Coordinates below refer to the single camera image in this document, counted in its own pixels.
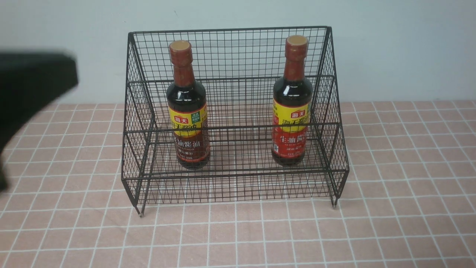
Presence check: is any soy sauce bottle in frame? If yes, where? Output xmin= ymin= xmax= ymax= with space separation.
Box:
xmin=271 ymin=35 xmax=313 ymax=166
xmin=165 ymin=40 xmax=210 ymax=170

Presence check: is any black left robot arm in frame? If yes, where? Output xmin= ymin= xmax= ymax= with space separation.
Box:
xmin=0 ymin=51 xmax=78 ymax=151

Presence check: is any pink checkered tablecloth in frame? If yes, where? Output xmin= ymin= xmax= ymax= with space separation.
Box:
xmin=1 ymin=100 xmax=475 ymax=268

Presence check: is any black wire shelf rack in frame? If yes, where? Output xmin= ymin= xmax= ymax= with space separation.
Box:
xmin=121 ymin=26 xmax=350 ymax=217

